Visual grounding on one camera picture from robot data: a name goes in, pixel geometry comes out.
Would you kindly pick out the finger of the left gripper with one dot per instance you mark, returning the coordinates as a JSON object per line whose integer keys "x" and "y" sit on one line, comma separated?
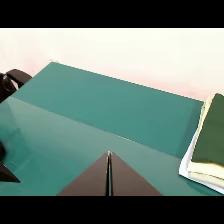
{"x": 6, "y": 175}

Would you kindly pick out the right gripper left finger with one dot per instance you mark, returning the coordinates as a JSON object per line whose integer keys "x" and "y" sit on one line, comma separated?
{"x": 93, "y": 181}

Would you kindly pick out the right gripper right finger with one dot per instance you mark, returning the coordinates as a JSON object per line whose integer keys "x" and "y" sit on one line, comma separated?
{"x": 128, "y": 181}

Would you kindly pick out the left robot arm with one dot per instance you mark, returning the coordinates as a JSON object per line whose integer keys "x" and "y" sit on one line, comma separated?
{"x": 18, "y": 78}

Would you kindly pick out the white garment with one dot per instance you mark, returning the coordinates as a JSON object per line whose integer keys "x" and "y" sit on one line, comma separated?
{"x": 186, "y": 166}

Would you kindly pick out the cream garment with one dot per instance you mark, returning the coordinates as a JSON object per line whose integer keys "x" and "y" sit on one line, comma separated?
{"x": 206, "y": 173}

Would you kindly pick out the dark green garment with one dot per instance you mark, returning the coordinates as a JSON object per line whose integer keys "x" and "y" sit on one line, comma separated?
{"x": 211, "y": 133}

